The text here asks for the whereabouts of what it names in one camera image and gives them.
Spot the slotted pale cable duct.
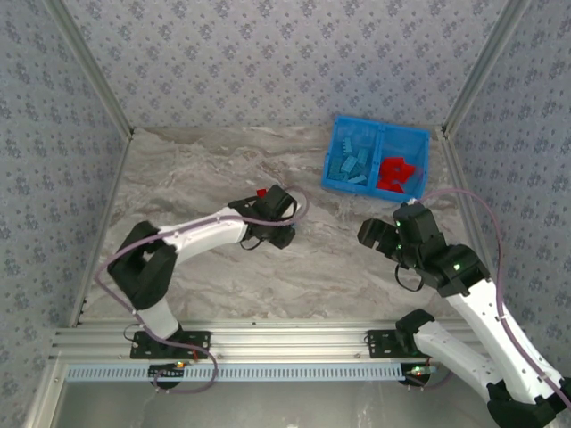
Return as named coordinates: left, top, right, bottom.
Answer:
left=65, top=362, right=414, bottom=383

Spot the blue two-compartment plastic bin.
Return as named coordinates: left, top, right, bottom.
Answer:
left=320, top=115, right=432, bottom=204

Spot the aluminium frame leg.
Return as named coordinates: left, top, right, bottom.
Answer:
left=21, top=361, right=68, bottom=428

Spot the small board with light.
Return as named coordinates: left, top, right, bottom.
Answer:
left=400, top=363, right=441, bottom=388
left=148, top=361, right=186, bottom=381

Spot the aluminium frame rail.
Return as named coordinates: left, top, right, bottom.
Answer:
left=47, top=318, right=492, bottom=363

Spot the aluminium frame post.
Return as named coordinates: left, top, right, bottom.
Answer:
left=43, top=0, right=136, bottom=140
left=439, top=0, right=534, bottom=140

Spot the aluminium side rail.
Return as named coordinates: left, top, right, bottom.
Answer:
left=66, top=131, right=135, bottom=329
left=439, top=128, right=510, bottom=323

